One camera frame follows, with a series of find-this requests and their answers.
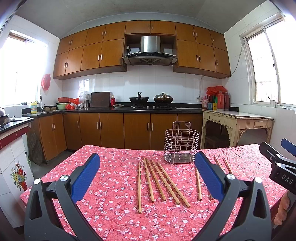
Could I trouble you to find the wooden chopstick eight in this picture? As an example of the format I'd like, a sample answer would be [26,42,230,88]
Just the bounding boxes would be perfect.
[223,157,233,174]

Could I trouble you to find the wooden chopstick six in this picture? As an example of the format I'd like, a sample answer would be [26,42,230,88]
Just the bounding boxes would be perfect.
[195,168,202,201]

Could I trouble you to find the wooden chopstick seven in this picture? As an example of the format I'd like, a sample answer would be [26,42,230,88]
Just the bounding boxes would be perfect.
[214,156,223,170]

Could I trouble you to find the wooden chopstick four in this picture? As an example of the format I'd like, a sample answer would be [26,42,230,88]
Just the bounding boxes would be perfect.
[151,161,181,205]

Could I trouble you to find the wooden chopstick one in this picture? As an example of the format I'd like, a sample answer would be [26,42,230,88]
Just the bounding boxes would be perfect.
[137,161,142,214]

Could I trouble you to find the wooden chopstick two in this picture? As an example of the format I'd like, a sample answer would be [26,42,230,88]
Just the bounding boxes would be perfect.
[144,158,155,202]

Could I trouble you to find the wooden chopstick five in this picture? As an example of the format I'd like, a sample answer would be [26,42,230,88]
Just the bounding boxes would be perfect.
[157,162,191,207]

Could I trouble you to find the wooden chopstick three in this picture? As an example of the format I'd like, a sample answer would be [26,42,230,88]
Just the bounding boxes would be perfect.
[147,160,166,201]

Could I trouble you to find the right hand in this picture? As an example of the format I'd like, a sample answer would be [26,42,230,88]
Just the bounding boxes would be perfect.
[273,192,290,225]

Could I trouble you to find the cream old wooden table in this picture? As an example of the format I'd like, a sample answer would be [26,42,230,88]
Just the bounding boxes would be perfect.
[200,109,274,149]

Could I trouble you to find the flower decal white cabinet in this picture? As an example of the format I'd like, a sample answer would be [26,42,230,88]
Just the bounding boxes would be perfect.
[1,137,34,227]

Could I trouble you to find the red thermos bottles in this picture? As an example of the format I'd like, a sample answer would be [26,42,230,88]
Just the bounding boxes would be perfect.
[217,91,230,110]

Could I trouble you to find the lower wooden cabinets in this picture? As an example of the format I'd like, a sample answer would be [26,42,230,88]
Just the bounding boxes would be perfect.
[27,112,202,164]

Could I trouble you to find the wooden cabinets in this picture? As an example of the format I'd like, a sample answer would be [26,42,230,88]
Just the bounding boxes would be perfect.
[53,20,231,80]
[27,112,202,164]

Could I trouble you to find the red bag on table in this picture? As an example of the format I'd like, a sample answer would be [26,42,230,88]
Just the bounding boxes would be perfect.
[206,85,228,96]

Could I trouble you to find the red floral tablecloth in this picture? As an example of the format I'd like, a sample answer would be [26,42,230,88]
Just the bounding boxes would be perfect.
[19,143,289,241]

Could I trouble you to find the right window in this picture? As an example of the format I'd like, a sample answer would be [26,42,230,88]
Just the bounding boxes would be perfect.
[241,16,295,107]

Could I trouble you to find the window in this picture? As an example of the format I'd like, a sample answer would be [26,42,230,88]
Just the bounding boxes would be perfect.
[241,16,295,107]
[1,30,48,108]

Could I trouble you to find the yellow detergent bottle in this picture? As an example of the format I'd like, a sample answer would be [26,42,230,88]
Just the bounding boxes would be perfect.
[30,101,38,114]

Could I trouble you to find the green basin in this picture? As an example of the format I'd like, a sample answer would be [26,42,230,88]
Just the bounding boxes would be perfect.
[56,102,69,110]

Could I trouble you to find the red basin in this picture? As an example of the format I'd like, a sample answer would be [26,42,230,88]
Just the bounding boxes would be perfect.
[57,97,69,103]

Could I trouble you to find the lidded wok right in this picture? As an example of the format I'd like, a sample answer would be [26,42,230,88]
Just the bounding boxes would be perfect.
[154,92,173,108]

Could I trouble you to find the dark cutting board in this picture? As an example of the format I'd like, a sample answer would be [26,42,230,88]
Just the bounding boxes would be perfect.
[90,91,110,108]

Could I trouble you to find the upper wooden cabinets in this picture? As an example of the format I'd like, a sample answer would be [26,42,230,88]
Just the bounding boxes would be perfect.
[53,20,231,80]

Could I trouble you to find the red small bottle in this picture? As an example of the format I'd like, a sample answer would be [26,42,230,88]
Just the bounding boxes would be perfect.
[111,94,116,106]

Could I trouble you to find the gas stove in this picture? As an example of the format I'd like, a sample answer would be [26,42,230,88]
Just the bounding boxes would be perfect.
[127,106,177,111]

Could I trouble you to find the black wok left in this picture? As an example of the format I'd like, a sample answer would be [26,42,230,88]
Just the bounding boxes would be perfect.
[129,92,149,108]

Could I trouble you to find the left window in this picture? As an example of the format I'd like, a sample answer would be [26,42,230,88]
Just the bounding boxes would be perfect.
[1,30,48,108]

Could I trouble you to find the steel range hood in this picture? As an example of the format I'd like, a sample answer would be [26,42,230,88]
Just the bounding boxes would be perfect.
[122,35,177,66]

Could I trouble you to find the metal wire utensil holder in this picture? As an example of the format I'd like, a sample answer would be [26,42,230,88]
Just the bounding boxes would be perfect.
[164,121,200,164]

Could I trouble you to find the red plastic bag on wall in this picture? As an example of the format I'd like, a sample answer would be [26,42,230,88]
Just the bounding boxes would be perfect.
[41,74,51,91]

